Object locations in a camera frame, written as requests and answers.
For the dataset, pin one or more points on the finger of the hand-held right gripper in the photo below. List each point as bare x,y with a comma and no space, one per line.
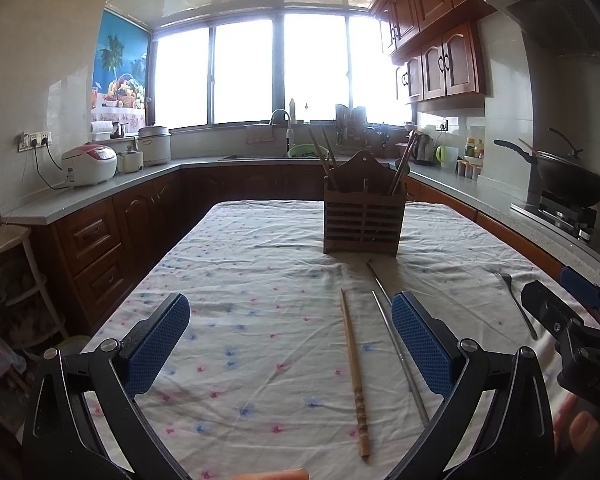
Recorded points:
550,307
582,287

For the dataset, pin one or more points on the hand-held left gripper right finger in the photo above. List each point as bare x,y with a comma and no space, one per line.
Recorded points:
422,345

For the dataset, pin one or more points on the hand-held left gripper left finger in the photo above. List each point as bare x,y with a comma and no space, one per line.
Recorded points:
157,345

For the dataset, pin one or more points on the metal fork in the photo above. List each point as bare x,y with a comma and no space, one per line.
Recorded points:
520,305

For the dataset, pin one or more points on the wooden chopstick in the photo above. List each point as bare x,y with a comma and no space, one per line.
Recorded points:
407,152
355,375
319,157
328,147

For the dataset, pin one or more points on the wooden utensil holder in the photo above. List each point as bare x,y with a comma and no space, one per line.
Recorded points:
362,220

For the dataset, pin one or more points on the person's right hand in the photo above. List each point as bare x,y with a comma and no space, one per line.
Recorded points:
577,427

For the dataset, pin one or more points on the person's left hand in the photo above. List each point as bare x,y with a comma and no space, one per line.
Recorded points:
280,475

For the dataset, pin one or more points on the metal chopstick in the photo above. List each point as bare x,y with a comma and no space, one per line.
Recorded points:
402,360
399,170
378,282

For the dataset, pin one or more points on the gas stove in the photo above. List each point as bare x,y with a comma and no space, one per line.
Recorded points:
565,220

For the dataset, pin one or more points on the black wok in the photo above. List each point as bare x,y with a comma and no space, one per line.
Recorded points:
570,175

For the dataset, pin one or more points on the wooden base cabinets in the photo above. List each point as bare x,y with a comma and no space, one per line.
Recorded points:
95,240

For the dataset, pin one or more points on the white floral tablecloth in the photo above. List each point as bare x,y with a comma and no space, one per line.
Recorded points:
260,270

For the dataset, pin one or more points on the white spice jar set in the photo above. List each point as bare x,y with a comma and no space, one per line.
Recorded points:
469,170

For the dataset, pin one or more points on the condiment bottle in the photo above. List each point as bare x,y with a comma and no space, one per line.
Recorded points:
479,148
469,148

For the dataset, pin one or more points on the grey kitchen countertop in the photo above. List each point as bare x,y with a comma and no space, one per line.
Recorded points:
35,207

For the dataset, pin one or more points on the small white cooker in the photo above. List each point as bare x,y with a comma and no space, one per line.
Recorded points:
130,161

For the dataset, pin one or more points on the light wooden stool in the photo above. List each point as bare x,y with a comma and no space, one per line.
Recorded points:
5,237

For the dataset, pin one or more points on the pink and white rice cooker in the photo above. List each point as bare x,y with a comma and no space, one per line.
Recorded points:
90,165

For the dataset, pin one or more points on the electric kettle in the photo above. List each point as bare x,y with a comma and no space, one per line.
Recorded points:
422,149

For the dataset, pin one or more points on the large white rice cooker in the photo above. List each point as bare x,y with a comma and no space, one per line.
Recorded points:
155,147

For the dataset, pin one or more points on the paper towel roll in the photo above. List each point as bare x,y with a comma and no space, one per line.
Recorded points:
101,131

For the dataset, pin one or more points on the green colander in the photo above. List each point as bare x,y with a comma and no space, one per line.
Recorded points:
300,151

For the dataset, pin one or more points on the small clear bottle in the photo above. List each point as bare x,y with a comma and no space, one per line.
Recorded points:
307,112

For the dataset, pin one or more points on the chrome kitchen faucet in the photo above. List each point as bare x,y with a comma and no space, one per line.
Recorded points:
280,111

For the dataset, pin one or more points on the range hood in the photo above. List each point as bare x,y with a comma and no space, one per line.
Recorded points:
555,5

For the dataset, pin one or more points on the kitchen window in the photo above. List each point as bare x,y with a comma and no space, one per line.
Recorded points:
245,70

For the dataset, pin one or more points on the white wall socket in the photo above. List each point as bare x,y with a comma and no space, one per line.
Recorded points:
441,125

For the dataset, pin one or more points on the wall socket strip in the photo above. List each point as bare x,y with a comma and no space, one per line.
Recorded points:
35,140

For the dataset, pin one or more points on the wooden wall cabinets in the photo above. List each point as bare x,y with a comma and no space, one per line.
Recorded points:
445,60

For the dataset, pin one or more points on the palm tree wall poster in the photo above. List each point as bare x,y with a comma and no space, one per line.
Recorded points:
117,60

